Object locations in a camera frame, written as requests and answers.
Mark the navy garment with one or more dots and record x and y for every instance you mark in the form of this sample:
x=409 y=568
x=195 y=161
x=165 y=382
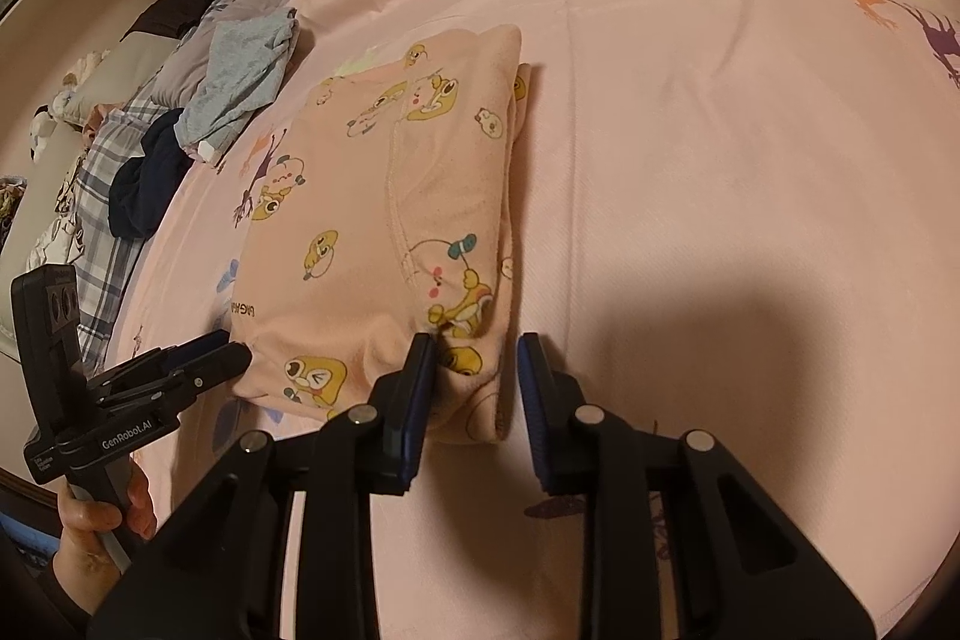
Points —
x=146 y=183

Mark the white plush toy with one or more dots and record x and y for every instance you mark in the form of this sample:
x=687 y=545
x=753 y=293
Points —
x=49 y=123

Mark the plaid cloth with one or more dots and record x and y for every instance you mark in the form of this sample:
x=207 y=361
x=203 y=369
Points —
x=101 y=235

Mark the grey garment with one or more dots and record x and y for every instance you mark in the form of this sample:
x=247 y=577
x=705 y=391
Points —
x=240 y=70

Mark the pink printed bed sheet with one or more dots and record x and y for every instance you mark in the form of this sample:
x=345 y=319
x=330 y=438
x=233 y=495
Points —
x=712 y=197

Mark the person's left forearm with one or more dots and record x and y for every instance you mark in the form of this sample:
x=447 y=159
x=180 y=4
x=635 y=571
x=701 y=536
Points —
x=79 y=591

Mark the pink cartoon print garment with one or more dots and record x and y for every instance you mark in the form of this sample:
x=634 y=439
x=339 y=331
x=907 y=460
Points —
x=360 y=197

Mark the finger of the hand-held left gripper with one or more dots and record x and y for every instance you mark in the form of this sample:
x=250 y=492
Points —
x=217 y=364
x=195 y=349

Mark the person's left hand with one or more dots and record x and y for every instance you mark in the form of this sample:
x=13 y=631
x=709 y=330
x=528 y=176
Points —
x=82 y=535

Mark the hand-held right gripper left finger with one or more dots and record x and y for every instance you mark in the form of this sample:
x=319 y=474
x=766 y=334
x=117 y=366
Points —
x=421 y=400

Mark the beige pillow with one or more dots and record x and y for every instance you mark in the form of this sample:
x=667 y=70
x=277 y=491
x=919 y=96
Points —
x=112 y=78

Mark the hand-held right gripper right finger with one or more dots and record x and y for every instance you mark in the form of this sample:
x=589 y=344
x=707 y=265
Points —
x=529 y=400

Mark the dark brown cloth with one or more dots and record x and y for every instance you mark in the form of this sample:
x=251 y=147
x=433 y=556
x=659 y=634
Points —
x=176 y=10

